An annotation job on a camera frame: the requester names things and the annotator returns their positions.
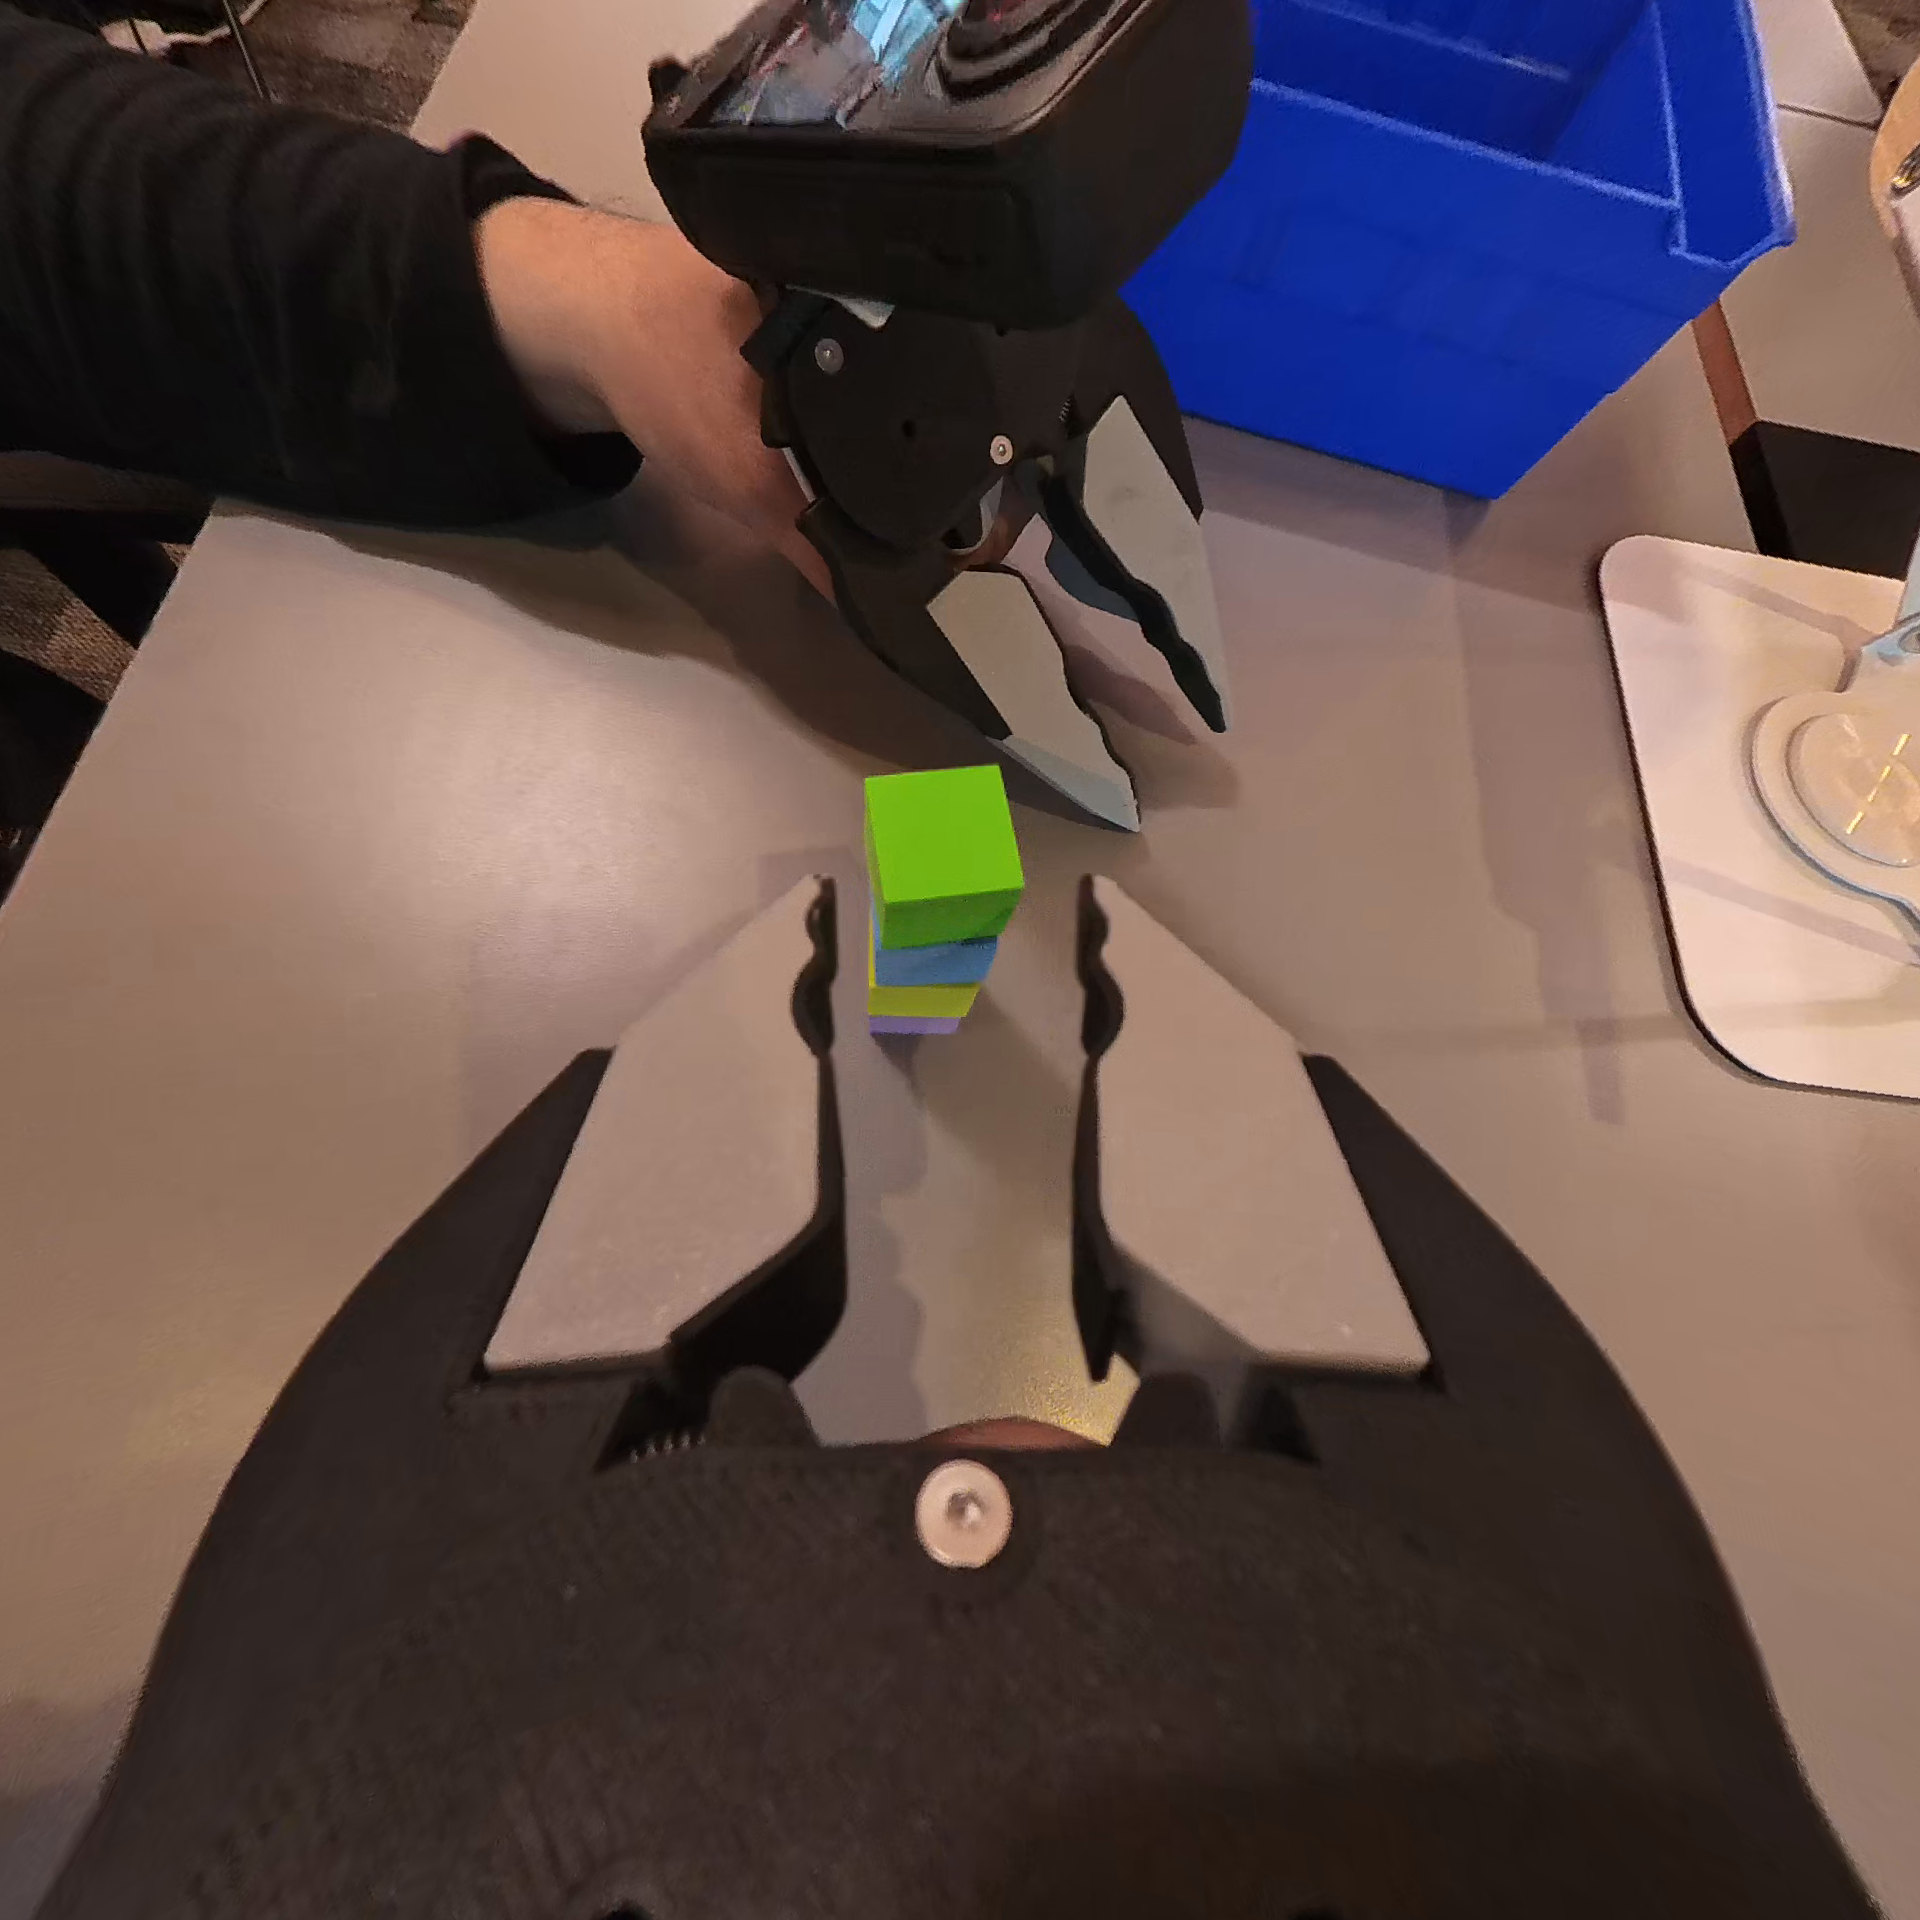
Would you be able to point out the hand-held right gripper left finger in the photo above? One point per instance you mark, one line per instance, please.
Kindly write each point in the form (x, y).
(674, 1185)

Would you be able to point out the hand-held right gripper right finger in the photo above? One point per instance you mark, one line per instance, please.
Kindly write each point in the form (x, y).
(1240, 1195)

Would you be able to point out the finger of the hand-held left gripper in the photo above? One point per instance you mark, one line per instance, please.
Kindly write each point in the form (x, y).
(1155, 513)
(1018, 660)

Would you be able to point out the green foam cube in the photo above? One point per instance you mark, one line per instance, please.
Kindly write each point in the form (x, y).
(938, 843)

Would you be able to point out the purple foam cube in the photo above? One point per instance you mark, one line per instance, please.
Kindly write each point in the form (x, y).
(915, 1026)

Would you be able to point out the yellow foam cube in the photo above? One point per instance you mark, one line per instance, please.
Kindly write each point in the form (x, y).
(922, 1001)

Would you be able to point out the blue foam cube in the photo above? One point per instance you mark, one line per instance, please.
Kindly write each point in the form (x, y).
(938, 961)

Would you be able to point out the blue plastic bin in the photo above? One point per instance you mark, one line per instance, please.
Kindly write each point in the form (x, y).
(1426, 304)

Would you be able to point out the person's left forearm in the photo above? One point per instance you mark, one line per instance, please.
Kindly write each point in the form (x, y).
(227, 272)

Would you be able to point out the person's left hand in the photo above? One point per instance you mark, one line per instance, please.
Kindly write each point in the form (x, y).
(631, 345)

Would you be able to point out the white document stand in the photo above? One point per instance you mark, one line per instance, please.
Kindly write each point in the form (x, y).
(1899, 169)
(1691, 825)

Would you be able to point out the person's dark clothing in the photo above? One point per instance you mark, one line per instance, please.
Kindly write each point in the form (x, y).
(39, 781)

